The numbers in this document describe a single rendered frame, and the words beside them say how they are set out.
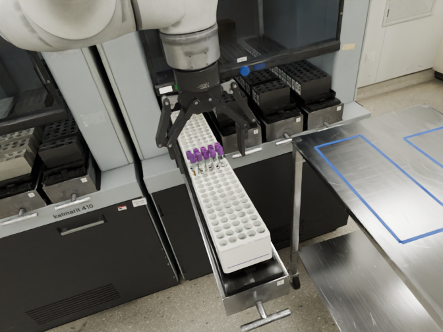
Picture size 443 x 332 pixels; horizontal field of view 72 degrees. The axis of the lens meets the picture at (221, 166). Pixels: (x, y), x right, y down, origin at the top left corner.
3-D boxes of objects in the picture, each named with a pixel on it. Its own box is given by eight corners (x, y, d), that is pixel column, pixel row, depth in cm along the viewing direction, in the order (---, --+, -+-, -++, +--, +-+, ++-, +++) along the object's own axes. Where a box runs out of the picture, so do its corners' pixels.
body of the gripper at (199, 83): (173, 76, 47) (184, 126, 53) (225, 63, 48) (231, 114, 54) (166, 60, 53) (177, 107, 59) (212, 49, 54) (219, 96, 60)
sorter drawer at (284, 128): (213, 73, 156) (210, 56, 150) (238, 67, 158) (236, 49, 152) (271, 149, 100) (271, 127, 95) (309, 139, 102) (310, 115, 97)
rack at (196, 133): (173, 128, 106) (169, 112, 102) (200, 120, 107) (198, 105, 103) (191, 180, 83) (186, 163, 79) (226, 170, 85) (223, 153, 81)
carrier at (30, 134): (43, 145, 105) (33, 130, 101) (41, 147, 104) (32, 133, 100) (7, 154, 103) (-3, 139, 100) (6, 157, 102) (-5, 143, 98)
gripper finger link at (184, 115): (202, 101, 53) (194, 98, 52) (172, 151, 58) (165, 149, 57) (196, 93, 56) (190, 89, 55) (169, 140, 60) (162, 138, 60)
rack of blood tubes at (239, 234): (193, 186, 81) (188, 167, 78) (228, 175, 83) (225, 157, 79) (224, 274, 57) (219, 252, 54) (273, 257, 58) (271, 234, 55)
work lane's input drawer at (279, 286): (171, 140, 113) (165, 119, 107) (206, 130, 115) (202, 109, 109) (233, 340, 57) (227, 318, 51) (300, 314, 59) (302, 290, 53)
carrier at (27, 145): (39, 155, 100) (29, 141, 96) (38, 159, 98) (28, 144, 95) (2, 165, 98) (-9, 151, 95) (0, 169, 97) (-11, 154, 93)
